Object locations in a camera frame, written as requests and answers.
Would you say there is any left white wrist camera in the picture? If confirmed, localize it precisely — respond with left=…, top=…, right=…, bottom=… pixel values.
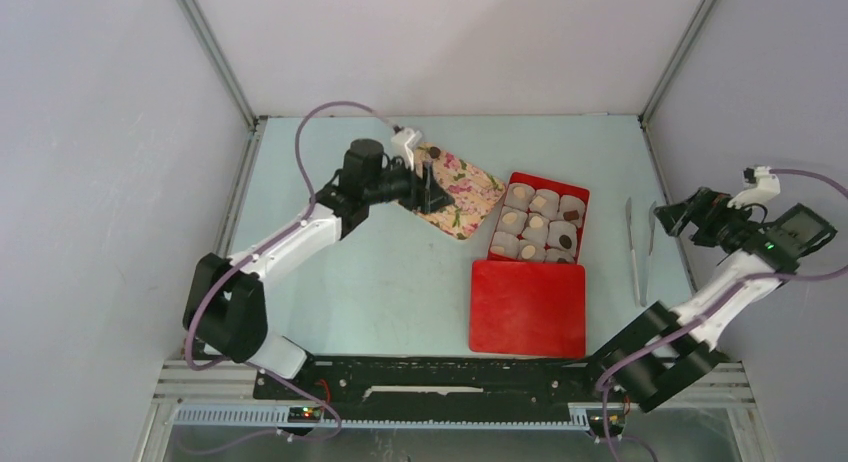
left=390, top=126, right=423, bottom=170

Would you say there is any steel tongs white handle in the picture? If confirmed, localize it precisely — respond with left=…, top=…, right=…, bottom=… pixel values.
left=624, top=197, right=657, bottom=308

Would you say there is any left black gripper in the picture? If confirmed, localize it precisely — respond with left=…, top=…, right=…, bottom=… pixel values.
left=364, top=153, right=453, bottom=216

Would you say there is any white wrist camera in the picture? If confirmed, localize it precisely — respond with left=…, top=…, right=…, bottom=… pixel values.
left=728, top=165, right=781, bottom=209
left=390, top=126, right=423, bottom=170

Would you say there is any red box lid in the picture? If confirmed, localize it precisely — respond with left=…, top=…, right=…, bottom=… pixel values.
left=469, top=260, right=587, bottom=359

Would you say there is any floral serving tray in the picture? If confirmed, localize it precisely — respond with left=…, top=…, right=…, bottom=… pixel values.
left=413, top=143, right=506, bottom=240

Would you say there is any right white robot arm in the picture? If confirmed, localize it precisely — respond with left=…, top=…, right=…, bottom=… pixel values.
left=581, top=187, right=837, bottom=412

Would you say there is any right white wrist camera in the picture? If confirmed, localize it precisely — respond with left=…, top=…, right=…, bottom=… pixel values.
left=728, top=165, right=781, bottom=209

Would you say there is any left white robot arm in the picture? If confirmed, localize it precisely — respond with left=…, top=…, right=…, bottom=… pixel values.
left=183, top=139, right=454, bottom=399

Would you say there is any red chocolate box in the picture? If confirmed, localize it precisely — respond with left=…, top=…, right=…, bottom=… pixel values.
left=487, top=172, right=590, bottom=264

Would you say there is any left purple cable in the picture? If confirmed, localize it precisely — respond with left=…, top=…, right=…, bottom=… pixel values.
left=175, top=101, right=405, bottom=457

